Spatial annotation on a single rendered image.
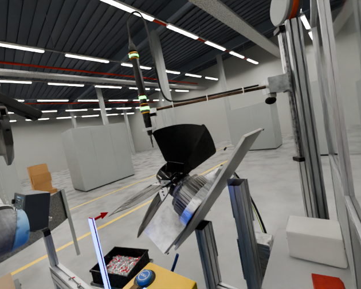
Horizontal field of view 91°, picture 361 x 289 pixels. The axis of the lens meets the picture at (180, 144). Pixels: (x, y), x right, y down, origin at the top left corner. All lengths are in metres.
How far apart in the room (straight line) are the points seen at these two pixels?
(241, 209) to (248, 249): 0.18
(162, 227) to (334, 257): 0.64
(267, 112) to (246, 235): 7.22
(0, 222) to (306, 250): 1.02
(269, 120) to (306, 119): 6.96
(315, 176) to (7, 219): 1.19
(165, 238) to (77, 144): 6.32
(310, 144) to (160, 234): 0.79
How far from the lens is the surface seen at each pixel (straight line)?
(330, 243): 0.85
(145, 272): 0.56
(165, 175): 0.92
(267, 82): 0.93
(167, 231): 0.88
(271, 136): 7.97
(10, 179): 5.04
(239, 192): 0.80
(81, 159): 7.00
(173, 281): 0.53
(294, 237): 0.86
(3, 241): 0.79
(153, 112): 0.85
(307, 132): 0.98
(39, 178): 8.90
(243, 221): 0.85
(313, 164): 1.01
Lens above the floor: 1.42
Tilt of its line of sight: 4 degrees down
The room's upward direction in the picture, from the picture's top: 11 degrees counter-clockwise
